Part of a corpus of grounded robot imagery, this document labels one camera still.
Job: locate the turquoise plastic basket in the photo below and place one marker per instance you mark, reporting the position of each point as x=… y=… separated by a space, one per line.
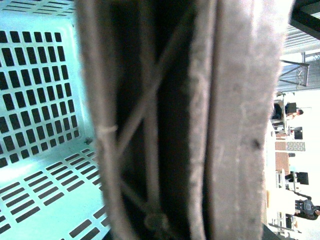
x=50 y=187

